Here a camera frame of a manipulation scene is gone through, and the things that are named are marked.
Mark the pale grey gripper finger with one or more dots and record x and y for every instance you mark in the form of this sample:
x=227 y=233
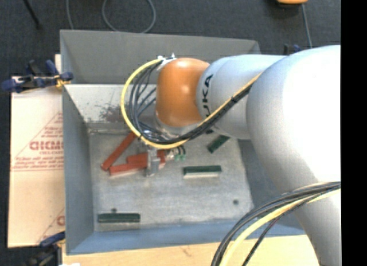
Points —
x=155 y=166
x=148 y=165

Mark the red-brown flat block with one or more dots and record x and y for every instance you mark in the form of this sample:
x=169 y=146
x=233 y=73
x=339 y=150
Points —
x=126 y=170
x=118 y=152
x=137 y=159

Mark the grey metal bin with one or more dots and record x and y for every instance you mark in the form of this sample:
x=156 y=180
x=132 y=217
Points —
x=172 y=199

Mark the dark green flat block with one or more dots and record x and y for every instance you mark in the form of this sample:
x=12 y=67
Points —
x=218 y=144
x=118 y=218
x=202 y=170

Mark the brown cardboard board, red print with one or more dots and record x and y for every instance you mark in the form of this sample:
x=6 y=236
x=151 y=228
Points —
x=34 y=173

